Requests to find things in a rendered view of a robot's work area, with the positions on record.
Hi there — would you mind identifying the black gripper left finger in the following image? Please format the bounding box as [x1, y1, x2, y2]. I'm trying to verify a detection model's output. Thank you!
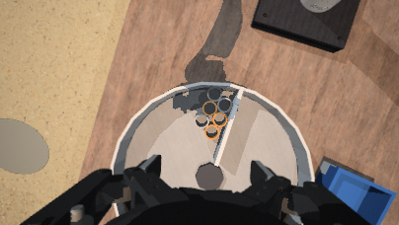
[20, 154, 189, 225]

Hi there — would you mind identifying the blue crate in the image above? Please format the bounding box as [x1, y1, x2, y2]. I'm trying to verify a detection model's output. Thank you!
[315, 161, 396, 225]

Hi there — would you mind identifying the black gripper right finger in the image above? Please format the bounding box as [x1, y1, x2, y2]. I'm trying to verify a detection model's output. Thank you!
[224, 160, 371, 225]

